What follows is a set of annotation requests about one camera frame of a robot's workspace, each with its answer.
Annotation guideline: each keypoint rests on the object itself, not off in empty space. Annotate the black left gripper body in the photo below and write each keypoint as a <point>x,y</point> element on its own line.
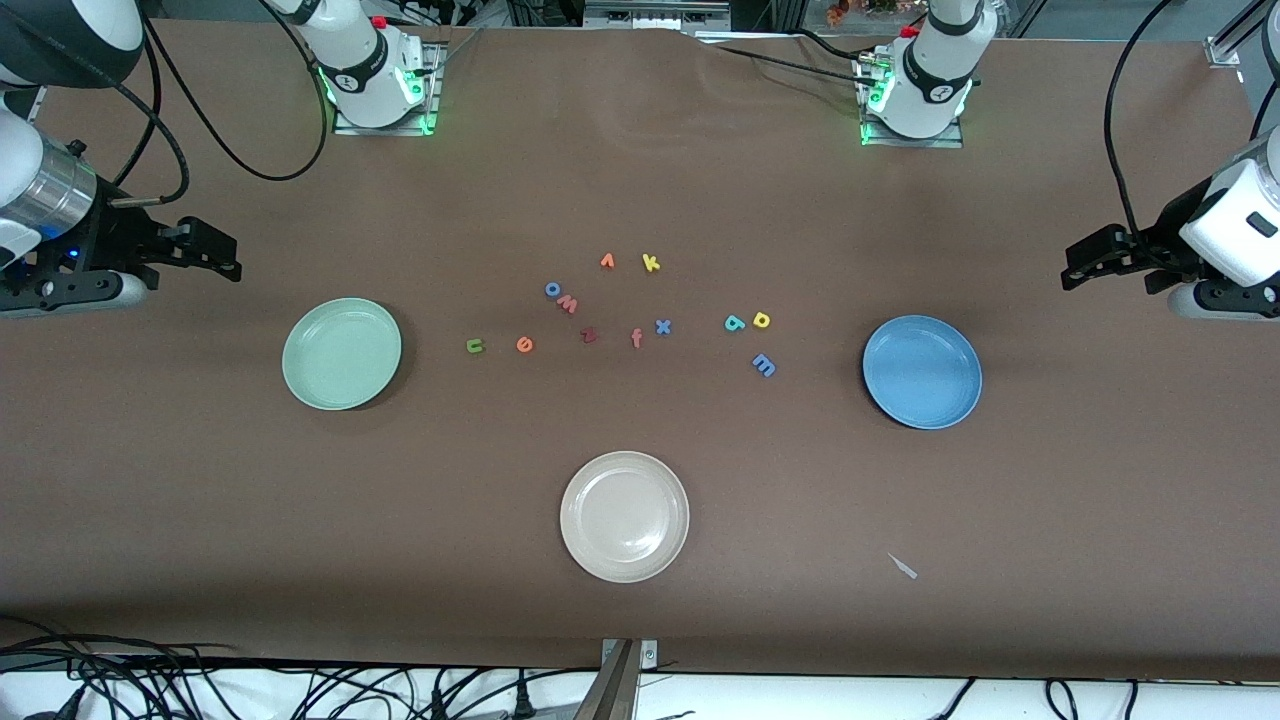
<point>1163,238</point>

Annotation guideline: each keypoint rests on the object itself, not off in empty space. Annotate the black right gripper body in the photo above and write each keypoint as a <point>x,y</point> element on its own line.
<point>112,238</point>

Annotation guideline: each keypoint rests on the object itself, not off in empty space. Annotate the blue foam letter m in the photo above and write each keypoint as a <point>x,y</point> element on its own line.
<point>763,366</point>

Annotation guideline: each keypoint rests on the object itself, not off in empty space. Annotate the pink foam letter w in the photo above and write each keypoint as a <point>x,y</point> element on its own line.
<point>567,304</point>

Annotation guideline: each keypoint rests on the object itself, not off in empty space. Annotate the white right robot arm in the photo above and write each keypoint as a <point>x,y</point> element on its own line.
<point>360,70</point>

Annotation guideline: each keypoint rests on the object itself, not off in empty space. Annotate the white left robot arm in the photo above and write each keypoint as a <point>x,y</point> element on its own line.
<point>935,80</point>

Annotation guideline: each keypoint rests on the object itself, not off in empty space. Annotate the green plate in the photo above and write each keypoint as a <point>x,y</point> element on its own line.
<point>340,355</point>

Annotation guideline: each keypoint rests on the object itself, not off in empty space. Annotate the blue plate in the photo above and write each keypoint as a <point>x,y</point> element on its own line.
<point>922,372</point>

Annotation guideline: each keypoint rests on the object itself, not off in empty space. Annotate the brown table cover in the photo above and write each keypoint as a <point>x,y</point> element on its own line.
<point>200,520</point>

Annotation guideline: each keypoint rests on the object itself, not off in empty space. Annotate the orange background object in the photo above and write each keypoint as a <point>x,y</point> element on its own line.
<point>837,12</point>

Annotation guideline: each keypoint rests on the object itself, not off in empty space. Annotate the white paper scrap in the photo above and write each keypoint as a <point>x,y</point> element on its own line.
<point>903,566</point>

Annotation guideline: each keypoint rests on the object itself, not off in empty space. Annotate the beige plate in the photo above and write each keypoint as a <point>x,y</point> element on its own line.
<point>625,517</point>

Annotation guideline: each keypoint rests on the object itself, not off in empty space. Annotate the grey metal box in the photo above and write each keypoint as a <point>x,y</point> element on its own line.
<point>650,15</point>

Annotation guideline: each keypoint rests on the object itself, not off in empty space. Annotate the black power plug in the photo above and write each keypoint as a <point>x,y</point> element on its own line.
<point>521,703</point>
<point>437,705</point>

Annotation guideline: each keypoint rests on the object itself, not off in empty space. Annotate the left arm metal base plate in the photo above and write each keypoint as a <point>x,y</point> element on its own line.
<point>945,142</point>

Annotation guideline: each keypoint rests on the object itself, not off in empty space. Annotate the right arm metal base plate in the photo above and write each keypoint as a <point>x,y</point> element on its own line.
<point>436,110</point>

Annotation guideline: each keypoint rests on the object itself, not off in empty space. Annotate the aluminium profile post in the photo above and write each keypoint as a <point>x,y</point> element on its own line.
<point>610,690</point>

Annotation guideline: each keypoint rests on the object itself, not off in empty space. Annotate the small metal bracket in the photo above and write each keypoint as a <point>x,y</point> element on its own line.
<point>648,655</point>

